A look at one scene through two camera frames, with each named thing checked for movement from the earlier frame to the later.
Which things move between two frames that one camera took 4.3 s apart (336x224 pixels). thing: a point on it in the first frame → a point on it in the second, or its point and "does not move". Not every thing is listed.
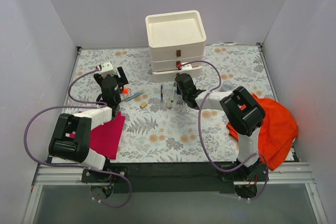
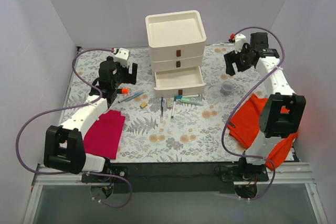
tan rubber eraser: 143,104 does not move
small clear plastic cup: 227,86 does not move
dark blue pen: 161,95 → 161,109
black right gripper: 182,80 → 237,61
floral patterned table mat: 158,127 does not move
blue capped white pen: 135,94 does not move
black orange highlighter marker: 126,91 does not move
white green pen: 174,85 → 173,108
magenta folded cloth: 105,138 does not move
